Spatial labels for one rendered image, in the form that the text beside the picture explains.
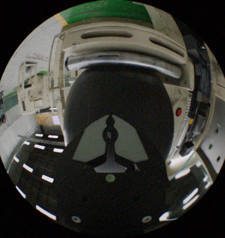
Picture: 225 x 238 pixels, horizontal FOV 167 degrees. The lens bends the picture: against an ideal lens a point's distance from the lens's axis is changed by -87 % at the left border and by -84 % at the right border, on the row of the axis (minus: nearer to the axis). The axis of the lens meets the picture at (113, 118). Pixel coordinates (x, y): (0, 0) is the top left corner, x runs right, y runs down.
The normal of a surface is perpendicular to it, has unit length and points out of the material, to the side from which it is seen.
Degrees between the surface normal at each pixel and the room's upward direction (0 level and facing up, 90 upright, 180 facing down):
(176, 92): 90
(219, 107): 90
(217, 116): 90
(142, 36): 90
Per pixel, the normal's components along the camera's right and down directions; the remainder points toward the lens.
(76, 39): 0.03, 0.43
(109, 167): 0.03, 0.21
